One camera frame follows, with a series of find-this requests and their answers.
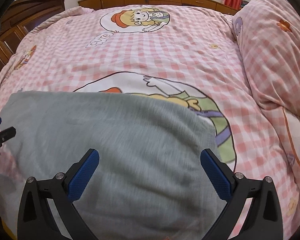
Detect grey knit pants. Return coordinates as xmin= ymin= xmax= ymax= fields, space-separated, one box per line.
xmin=0 ymin=91 xmax=225 ymax=239

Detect wooden window-side cabinet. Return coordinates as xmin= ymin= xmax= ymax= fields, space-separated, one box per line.
xmin=78 ymin=0 xmax=237 ymax=15

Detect pink checkered pillow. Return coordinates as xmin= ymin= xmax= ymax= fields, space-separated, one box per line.
xmin=232 ymin=0 xmax=300 ymax=117

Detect dark wooden headboard cabinet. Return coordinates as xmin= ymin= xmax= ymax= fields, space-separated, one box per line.
xmin=0 ymin=0 xmax=65 ymax=72

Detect pink checkered cartoon duvet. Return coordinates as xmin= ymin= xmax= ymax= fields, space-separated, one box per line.
xmin=0 ymin=5 xmax=300 ymax=239

